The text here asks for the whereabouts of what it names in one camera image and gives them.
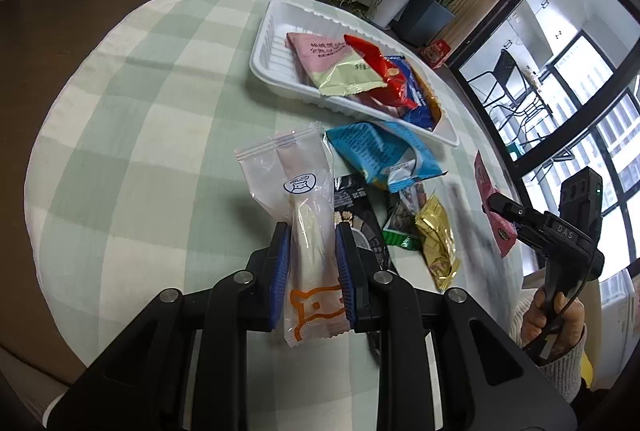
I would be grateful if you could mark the red snack packet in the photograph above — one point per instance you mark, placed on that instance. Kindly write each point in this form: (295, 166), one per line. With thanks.
(385, 71)

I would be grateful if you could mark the black balcony chair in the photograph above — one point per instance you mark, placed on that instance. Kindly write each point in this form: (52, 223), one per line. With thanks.
(505, 81)

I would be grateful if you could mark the dark blue snack packet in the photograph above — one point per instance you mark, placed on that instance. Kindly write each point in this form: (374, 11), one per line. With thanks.
(419, 105)

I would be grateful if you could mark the orange snack packet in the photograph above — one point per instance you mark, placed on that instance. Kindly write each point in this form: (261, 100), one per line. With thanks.
(436, 105)

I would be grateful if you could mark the white balcony cabinets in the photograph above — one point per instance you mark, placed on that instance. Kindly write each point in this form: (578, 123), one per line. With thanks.
(545, 6)

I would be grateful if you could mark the light blue snack packet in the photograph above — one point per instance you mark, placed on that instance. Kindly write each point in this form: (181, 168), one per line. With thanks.
(370, 148)

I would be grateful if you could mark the clear packet with orange print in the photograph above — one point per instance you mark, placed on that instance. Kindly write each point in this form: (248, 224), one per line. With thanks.
(310, 231)

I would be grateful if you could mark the person's right hand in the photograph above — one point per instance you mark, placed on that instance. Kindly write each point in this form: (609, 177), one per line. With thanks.
(535, 323)

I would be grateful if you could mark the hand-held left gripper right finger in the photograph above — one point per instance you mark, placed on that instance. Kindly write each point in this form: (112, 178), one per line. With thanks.
(345, 271)

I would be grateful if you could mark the red paper bag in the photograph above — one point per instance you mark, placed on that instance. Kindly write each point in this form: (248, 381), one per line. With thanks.
(436, 53)

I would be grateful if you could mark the black sliding door frame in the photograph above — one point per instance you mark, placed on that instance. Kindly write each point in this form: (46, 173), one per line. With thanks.
(505, 10)

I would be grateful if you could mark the black balcony table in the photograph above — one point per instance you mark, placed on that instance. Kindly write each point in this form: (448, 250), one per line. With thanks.
(542, 106)

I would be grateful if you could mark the black snack packet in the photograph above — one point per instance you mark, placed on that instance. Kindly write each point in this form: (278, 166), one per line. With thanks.
(352, 201)

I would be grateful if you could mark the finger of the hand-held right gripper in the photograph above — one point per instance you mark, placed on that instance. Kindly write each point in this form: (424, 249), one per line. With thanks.
(532, 236)
(510, 208)

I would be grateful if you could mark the gold snack packet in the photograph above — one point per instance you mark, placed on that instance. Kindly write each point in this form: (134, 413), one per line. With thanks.
(435, 241)

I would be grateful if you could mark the person's right forearm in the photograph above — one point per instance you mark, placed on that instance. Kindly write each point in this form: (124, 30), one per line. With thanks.
(565, 376)

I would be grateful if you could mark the pink and cream snack packet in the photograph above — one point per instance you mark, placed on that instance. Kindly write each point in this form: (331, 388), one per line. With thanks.
(325, 61)

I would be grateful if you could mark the white plastic tray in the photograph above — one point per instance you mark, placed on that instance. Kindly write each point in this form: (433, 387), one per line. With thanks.
(272, 56)

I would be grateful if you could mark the green-edged clear nut packet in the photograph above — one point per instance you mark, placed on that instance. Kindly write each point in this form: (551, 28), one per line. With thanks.
(402, 216)

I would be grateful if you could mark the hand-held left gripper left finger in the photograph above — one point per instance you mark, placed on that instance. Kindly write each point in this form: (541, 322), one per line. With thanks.
(280, 271)

